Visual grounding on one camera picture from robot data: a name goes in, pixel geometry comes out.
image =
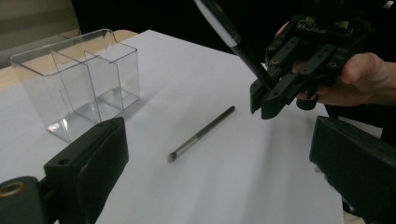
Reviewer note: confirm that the white table sheet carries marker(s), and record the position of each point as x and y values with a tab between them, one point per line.
202	186

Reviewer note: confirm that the dark curtain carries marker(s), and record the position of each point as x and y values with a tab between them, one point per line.
155	15

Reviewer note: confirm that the black pen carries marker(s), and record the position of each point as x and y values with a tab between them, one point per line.
224	28

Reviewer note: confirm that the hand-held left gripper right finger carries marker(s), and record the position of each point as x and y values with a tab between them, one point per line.
358	165

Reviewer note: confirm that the clear plastic organizer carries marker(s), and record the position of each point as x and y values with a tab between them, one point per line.
77	84

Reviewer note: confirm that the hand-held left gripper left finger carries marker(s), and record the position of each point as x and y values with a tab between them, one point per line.
93	158

